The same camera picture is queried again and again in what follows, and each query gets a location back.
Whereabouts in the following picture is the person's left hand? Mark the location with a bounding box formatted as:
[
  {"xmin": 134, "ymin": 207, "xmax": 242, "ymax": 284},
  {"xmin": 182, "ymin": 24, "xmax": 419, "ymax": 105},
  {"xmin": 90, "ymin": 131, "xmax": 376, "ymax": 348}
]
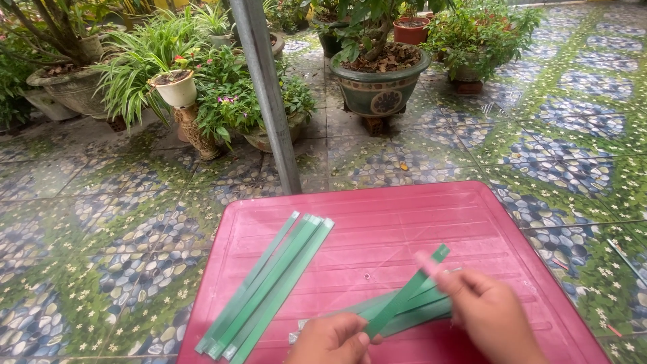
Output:
[{"xmin": 285, "ymin": 312, "xmax": 385, "ymax": 364}]

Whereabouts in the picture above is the striped spider plant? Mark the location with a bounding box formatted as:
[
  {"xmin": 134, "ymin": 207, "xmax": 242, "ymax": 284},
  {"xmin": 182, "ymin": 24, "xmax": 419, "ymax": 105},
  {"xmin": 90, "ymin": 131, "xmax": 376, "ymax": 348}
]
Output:
[{"xmin": 91, "ymin": 10, "xmax": 203, "ymax": 132}]

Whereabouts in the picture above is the large grey stone planter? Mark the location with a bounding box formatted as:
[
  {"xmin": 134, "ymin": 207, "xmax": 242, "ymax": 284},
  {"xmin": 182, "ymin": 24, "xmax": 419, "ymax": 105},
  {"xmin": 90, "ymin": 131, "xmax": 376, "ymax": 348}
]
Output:
[{"xmin": 26, "ymin": 63, "xmax": 119, "ymax": 119}]

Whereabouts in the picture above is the green plastic strip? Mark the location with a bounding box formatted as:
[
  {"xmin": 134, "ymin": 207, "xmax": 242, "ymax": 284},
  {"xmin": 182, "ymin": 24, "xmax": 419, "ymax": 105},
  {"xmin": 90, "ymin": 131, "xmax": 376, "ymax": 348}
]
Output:
[
  {"xmin": 194, "ymin": 211, "xmax": 301, "ymax": 355},
  {"xmin": 297, "ymin": 275, "xmax": 453, "ymax": 332},
  {"xmin": 221, "ymin": 217, "xmax": 329, "ymax": 362},
  {"xmin": 210, "ymin": 215, "xmax": 322, "ymax": 361},
  {"xmin": 230, "ymin": 218, "xmax": 335, "ymax": 364},
  {"xmin": 364, "ymin": 244, "xmax": 451, "ymax": 339},
  {"xmin": 288, "ymin": 303, "xmax": 453, "ymax": 345},
  {"xmin": 202, "ymin": 213, "xmax": 313, "ymax": 357}
]

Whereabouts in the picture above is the carved brown pedestal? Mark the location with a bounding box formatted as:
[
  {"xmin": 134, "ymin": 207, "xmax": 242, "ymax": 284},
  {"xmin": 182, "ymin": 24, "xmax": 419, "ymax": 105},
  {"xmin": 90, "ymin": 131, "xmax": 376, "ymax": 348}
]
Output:
[{"xmin": 172, "ymin": 103, "xmax": 221, "ymax": 161}]

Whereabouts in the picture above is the white plastic container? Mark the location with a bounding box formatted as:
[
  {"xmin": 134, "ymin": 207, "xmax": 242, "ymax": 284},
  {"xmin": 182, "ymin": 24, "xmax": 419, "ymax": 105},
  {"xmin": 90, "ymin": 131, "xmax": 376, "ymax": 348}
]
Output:
[{"xmin": 20, "ymin": 88, "xmax": 82, "ymax": 122}]

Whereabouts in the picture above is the terracotta plant pot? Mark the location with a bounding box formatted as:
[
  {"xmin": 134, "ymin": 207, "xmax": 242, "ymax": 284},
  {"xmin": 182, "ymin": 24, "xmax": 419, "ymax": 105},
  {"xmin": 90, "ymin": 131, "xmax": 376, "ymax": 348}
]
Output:
[{"xmin": 392, "ymin": 16, "xmax": 431, "ymax": 46}]

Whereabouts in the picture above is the dark plant pot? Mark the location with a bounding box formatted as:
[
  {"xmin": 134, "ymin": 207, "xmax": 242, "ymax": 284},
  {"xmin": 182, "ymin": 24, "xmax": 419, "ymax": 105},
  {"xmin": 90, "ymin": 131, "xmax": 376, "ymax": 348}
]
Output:
[{"xmin": 316, "ymin": 18, "xmax": 347, "ymax": 59}]

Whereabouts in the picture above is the small white plant pot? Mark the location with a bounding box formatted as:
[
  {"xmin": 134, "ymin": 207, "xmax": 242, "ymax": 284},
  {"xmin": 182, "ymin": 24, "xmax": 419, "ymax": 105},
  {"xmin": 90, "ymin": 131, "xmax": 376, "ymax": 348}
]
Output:
[{"xmin": 207, "ymin": 31, "xmax": 234, "ymax": 49}]

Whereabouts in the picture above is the white pot with flowering plant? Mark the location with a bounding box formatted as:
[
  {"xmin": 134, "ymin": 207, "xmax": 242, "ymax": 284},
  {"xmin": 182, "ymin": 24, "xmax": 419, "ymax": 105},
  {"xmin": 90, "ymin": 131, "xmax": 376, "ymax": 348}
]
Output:
[{"xmin": 148, "ymin": 51, "xmax": 213, "ymax": 109}]

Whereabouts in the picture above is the person's right hand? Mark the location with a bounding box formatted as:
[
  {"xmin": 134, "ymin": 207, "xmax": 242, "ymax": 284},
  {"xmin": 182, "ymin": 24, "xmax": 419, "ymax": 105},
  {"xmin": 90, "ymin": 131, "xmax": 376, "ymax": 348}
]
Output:
[{"xmin": 414, "ymin": 251, "xmax": 550, "ymax": 364}]

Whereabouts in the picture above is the bushy green plant in pot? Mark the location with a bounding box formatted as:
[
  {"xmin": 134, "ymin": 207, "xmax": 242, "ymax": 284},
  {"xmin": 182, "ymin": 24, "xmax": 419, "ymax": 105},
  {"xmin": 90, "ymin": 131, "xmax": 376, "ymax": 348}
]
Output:
[{"xmin": 422, "ymin": 0, "xmax": 544, "ymax": 83}]

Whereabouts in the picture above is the thin green strip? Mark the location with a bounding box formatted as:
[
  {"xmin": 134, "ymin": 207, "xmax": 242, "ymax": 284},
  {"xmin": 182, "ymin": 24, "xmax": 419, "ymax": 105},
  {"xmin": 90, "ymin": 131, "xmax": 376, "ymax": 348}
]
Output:
[{"xmin": 606, "ymin": 238, "xmax": 647, "ymax": 287}]

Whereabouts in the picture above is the small tree with dry leaves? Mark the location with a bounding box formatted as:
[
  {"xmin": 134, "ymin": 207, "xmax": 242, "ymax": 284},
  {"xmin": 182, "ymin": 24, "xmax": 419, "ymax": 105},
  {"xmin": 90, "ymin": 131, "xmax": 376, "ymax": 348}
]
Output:
[{"xmin": 323, "ymin": 0, "xmax": 456, "ymax": 74}]

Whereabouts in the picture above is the grey metal pole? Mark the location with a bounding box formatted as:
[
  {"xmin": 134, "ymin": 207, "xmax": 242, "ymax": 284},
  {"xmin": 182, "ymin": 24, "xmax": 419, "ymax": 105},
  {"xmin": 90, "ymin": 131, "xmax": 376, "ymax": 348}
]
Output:
[{"xmin": 228, "ymin": 0, "xmax": 303, "ymax": 196}]

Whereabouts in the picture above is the bonsai tree with thick trunk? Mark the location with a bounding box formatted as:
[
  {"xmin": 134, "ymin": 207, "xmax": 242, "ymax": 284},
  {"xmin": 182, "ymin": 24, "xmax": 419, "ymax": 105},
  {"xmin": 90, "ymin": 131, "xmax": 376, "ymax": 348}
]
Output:
[{"xmin": 0, "ymin": 0, "xmax": 127, "ymax": 69}]

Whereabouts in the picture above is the pink flowering plant in pot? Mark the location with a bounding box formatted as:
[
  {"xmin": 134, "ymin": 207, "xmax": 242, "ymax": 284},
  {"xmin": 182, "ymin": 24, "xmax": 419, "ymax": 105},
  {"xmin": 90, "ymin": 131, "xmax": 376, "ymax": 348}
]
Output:
[{"xmin": 194, "ymin": 48, "xmax": 318, "ymax": 153}]

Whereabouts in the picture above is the red brick pot stand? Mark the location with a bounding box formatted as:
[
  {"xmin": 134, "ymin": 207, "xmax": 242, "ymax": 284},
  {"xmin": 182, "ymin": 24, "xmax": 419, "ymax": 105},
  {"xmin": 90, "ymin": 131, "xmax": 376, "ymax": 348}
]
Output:
[{"xmin": 453, "ymin": 80, "xmax": 484, "ymax": 96}]

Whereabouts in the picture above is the large green glazed plant pot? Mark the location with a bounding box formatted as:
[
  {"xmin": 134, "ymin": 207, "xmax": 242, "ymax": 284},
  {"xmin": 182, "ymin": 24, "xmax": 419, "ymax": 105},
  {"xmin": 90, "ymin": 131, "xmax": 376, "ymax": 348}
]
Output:
[{"xmin": 329, "ymin": 44, "xmax": 433, "ymax": 119}]

